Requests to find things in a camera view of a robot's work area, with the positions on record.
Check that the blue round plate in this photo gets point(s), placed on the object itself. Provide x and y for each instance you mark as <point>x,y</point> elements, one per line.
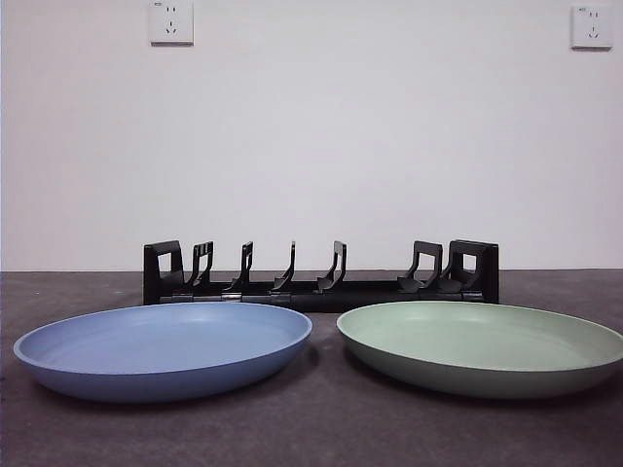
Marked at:
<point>160,350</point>

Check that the green round plate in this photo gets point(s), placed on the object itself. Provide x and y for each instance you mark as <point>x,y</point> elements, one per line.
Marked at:
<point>487,350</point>

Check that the black plastic plate rack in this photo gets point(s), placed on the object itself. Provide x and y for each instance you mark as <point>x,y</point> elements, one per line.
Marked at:
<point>316,299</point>

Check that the white wall socket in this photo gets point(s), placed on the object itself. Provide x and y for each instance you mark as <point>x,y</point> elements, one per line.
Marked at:
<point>171,22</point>
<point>591,26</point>

